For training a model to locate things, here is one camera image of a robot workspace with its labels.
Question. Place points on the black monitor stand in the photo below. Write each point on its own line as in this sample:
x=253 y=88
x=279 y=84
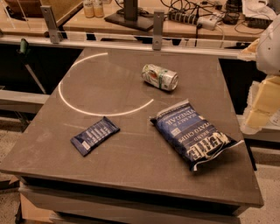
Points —
x=129 y=17

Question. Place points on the blue kettle chips bag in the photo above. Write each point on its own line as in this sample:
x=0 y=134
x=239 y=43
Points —
x=191 y=135

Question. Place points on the left small bottle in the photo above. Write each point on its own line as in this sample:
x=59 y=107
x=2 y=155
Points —
x=88 y=8

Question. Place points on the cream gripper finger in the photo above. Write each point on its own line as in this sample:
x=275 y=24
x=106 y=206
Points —
x=267 y=98
x=255 y=118

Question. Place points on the left metal bracket post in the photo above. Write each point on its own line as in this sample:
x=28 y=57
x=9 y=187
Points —
x=54 y=33

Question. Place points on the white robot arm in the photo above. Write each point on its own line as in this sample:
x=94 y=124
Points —
x=268 y=51

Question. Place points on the metal bracket post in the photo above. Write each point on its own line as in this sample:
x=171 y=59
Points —
x=158 y=21
x=54 y=33

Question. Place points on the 7up soda can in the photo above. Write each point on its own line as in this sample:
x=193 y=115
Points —
x=160 y=77

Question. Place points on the right metal bracket post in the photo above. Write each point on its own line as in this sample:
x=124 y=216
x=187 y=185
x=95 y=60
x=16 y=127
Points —
x=158 y=21

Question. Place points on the small bottle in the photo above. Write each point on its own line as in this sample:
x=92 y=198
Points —
x=98 y=8
x=88 y=8

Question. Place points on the blue rxbar blueberry wrapper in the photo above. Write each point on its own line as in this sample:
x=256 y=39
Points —
x=93 y=136

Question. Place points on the right small bottle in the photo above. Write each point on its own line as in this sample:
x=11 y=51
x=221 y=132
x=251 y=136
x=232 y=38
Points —
x=98 y=8

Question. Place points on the power strip with cables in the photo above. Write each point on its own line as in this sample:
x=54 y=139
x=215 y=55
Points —
x=183 y=17

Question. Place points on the white cloth on desk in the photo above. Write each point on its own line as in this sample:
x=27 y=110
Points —
x=257 y=9

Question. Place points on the white power adapter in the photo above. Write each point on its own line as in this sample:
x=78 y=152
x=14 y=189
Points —
x=208 y=23

